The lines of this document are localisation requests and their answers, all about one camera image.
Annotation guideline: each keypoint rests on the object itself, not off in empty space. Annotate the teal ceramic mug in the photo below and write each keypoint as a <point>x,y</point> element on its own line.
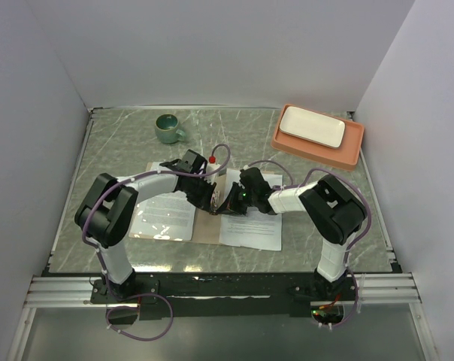
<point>168,130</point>

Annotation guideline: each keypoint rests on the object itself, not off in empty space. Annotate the beige cardboard folder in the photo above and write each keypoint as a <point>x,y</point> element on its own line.
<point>206,228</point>

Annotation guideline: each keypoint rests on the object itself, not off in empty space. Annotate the aluminium extrusion rail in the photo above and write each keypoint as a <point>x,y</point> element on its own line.
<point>75,292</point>

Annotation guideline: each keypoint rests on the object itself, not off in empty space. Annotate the metal folder clip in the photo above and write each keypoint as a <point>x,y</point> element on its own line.
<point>214,202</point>

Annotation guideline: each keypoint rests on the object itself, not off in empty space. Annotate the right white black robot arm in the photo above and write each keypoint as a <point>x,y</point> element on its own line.
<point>334,210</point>

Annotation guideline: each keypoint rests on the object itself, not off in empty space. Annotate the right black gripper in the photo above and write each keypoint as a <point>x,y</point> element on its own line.
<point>231,204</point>

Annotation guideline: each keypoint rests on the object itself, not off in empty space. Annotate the white rectangular plate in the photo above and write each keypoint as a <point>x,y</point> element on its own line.
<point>312,126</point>

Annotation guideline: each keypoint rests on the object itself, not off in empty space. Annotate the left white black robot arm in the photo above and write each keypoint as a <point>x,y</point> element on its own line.
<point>105,214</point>

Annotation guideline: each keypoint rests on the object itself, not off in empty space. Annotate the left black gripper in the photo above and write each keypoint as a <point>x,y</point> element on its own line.
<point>204,201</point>

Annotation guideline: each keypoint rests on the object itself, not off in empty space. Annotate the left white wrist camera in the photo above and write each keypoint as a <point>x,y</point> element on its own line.
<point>212,170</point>

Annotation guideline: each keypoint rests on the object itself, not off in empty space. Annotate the white printed paper sheets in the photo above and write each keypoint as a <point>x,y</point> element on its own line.
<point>254,230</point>

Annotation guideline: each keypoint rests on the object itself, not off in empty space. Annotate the salmon rectangular tray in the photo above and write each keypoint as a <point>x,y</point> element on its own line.
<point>345,157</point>

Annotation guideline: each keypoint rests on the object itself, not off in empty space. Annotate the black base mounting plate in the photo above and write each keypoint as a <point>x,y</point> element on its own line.
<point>161,295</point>

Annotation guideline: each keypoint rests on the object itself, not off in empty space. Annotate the single white printed sheet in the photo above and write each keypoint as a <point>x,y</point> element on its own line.
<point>161,212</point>

